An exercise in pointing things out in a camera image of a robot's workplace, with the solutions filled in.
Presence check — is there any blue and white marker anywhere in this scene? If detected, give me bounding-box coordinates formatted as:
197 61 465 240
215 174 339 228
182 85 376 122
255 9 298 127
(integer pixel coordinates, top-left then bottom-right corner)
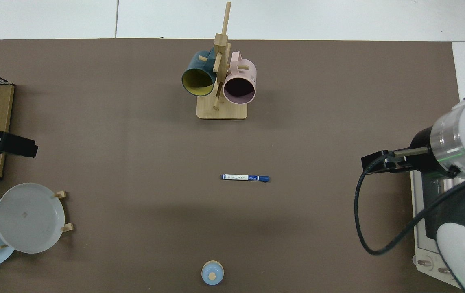
221 174 270 183

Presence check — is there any grey plate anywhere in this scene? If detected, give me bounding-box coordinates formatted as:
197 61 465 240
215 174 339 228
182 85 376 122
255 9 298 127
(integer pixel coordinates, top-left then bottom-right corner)
0 183 65 254

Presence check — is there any pale toaster oven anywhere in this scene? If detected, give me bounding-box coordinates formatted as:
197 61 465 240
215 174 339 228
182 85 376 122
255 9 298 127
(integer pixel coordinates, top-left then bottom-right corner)
410 170 465 292

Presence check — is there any wooden plate rack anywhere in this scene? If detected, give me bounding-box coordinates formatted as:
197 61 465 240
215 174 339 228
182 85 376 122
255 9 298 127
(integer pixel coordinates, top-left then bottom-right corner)
0 190 74 249

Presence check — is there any brown table cloth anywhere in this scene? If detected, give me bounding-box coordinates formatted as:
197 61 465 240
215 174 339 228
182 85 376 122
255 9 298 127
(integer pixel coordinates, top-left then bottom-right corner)
0 39 465 293

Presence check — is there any pink cup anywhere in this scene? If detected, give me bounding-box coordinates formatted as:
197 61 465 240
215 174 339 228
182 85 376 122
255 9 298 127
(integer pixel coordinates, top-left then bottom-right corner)
223 51 257 105

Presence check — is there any wooden cup stand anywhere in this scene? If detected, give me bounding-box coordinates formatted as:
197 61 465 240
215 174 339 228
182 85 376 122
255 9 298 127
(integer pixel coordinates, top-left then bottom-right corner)
196 2 248 120

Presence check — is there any dark teal cup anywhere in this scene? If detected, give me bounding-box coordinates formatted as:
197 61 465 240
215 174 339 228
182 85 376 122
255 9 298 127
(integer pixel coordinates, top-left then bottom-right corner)
181 50 218 97

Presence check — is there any small blue round thing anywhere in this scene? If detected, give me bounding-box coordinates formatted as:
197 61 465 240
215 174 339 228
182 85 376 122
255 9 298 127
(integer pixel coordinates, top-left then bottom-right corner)
201 260 225 286

